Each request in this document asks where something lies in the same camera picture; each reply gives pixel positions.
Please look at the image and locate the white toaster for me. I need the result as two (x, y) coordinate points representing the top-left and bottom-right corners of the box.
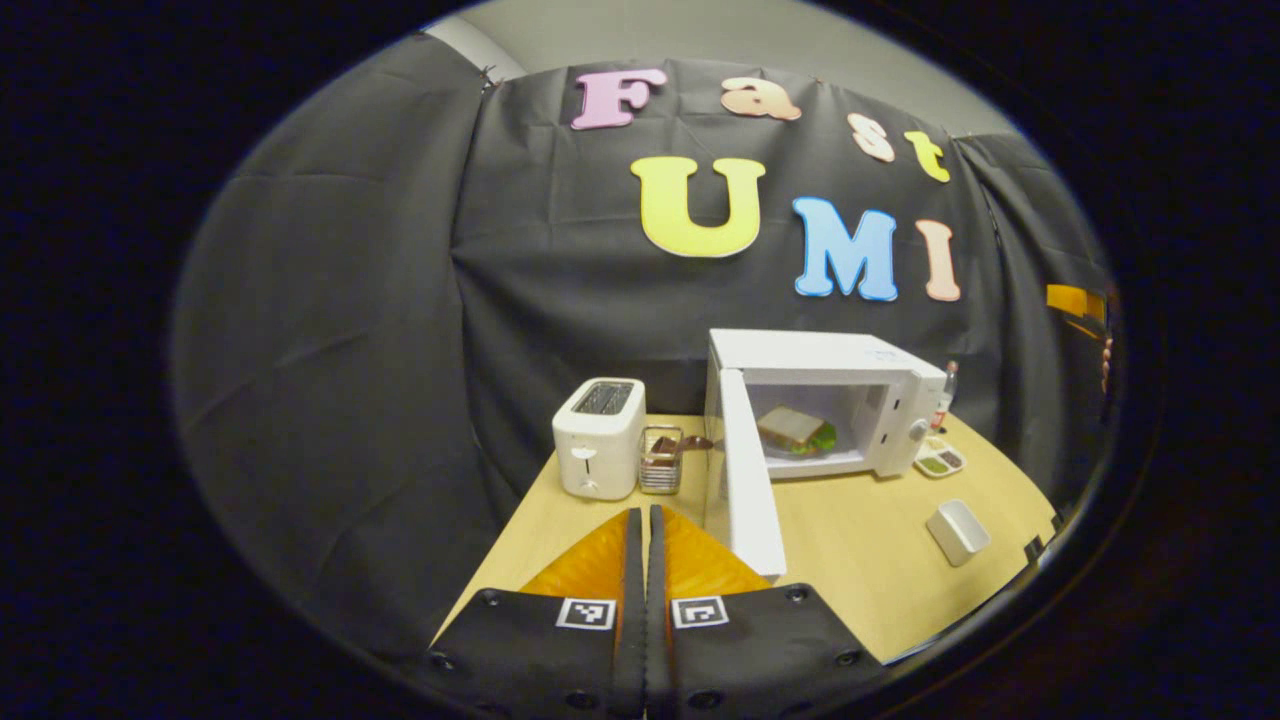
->
(552, 378), (647, 501)

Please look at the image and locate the small white rectangular tray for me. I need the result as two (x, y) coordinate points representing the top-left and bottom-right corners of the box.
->
(925, 499), (992, 568)

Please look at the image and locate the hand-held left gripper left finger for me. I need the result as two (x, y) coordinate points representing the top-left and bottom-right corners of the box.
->
(425, 507), (647, 720)

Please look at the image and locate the metal wire basket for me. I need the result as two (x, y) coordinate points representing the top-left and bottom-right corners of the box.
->
(639, 425), (687, 496)

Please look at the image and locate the brown utensil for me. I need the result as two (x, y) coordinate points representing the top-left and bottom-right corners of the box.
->
(650, 433), (717, 461)

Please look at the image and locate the white microwave oven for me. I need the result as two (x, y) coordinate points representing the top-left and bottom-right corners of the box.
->
(703, 328), (949, 581)

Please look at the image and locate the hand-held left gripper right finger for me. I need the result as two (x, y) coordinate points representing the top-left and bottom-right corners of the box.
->
(646, 504), (887, 720)

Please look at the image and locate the white divided dish of beans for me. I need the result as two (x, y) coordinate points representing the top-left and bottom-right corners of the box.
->
(914, 437), (967, 480)

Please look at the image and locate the sandwich with lettuce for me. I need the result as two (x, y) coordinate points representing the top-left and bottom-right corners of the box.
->
(757, 405), (839, 459)

